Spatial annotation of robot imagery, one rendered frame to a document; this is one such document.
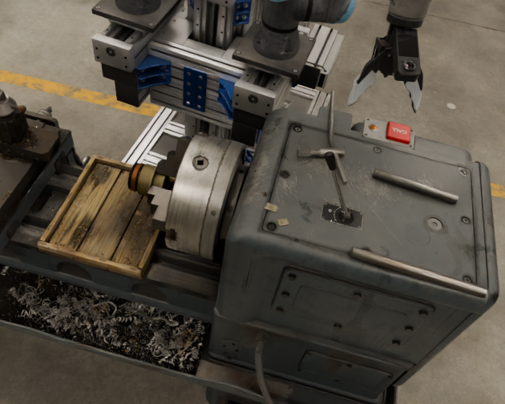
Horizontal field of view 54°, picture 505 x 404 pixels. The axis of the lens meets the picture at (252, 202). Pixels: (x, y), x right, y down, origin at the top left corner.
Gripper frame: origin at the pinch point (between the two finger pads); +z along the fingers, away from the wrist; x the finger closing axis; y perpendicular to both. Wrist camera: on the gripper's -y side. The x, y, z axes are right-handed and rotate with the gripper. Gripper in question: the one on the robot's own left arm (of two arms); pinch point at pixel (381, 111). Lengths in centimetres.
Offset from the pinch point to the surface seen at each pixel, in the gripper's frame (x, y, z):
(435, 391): -65, 27, 142
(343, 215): 6.2, -14.1, 18.9
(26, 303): 96, 7, 84
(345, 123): 4.0, 16.1, 11.8
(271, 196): 22.3, -10.8, 18.3
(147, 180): 53, 4, 28
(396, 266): -3.9, -26.0, 21.6
